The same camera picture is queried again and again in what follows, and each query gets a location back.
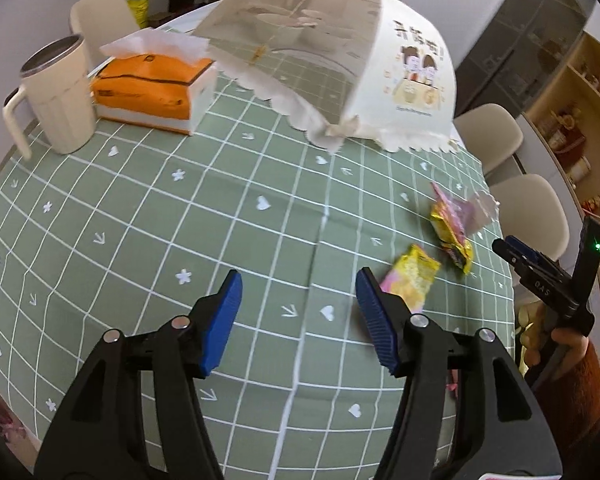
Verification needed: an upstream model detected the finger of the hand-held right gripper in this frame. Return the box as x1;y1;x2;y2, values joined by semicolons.
492;236;561;286

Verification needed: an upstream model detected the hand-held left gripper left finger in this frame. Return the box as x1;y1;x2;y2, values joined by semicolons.
34;269;244;480

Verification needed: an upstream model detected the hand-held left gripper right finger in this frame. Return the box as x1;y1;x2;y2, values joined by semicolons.
355;267;566;480

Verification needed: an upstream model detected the pink yellow snack packet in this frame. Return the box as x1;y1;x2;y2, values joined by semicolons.
380;245;441;311

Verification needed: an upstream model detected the translucent purple wrapper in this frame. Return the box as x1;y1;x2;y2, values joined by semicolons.
462;190;501;233

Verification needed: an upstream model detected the yellow foil snack wrapper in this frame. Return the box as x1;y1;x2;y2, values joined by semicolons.
429;202;473;276

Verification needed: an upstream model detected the small pink wrapper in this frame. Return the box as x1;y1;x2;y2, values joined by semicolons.
431;182;462;221

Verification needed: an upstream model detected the person's right forearm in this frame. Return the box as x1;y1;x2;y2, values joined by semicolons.
527;340;600;461

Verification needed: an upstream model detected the person's right hand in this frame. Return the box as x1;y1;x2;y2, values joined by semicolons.
524;310;588;368

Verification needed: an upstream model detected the beige dining chair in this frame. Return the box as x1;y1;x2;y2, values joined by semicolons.
487;174;571;266
452;103;523;176
70;0;143;68

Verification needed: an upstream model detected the green checked tablecloth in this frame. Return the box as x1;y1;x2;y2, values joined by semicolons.
0;2;518;480

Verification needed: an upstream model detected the wooden shelf cabinet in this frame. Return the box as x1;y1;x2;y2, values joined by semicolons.
525;30;600;231

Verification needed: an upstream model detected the grey glass cabinet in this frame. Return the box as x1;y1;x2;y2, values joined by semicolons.
455;0;600;111

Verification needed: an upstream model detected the cream mesh food cover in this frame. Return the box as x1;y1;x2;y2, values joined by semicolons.
190;0;463;156

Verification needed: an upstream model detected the orange tissue pack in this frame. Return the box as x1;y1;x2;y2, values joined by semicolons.
89;27;220;136

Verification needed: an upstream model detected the cream mug with steel lid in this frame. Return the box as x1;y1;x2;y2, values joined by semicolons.
2;34;98;158

